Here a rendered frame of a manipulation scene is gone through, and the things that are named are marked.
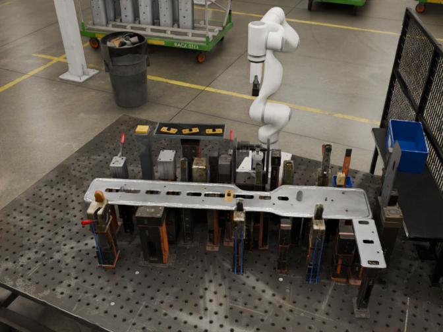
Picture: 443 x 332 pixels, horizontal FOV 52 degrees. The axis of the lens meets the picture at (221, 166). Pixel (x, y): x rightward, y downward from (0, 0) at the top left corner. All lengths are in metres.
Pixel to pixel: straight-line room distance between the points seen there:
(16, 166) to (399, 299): 3.46
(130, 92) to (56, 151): 1.05
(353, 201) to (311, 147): 2.22
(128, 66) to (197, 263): 3.03
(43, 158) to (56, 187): 1.64
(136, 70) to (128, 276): 3.07
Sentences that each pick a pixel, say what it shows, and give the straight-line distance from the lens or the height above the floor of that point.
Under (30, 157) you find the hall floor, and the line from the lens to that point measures 4.64.
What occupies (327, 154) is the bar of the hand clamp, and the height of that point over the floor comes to 1.16.
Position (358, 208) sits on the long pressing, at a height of 1.00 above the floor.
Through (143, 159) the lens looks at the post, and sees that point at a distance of 2.55.
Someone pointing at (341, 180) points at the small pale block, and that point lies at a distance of 2.31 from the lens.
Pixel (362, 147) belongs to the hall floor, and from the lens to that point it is 4.55.
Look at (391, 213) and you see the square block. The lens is 2.15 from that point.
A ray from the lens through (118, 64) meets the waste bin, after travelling 4.92.
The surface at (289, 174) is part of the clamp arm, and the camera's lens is 2.31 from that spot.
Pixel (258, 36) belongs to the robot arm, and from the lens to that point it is 2.03.
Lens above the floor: 2.41
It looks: 36 degrees down
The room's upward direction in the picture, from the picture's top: 1 degrees counter-clockwise
